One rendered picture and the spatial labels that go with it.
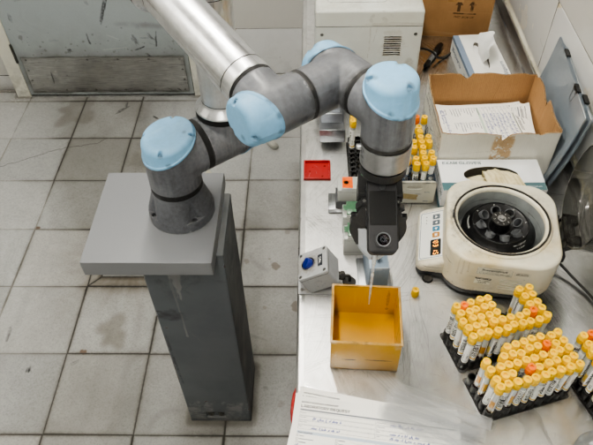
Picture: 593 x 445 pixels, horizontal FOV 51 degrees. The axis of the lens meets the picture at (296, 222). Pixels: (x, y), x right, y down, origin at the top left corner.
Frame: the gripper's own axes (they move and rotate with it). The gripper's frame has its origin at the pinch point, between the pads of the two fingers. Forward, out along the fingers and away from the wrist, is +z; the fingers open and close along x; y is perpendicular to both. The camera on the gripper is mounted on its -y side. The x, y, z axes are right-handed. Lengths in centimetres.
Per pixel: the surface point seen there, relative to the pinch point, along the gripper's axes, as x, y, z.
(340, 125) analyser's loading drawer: 6, 62, 22
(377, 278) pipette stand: -2.2, 10.0, 19.1
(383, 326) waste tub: -3.7, 2.4, 25.0
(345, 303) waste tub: 4.2, 5.4, 21.7
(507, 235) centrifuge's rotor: -29.1, 19.8, 15.3
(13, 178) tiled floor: 156, 130, 113
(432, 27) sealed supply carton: -22, 114, 22
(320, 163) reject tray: 11, 51, 25
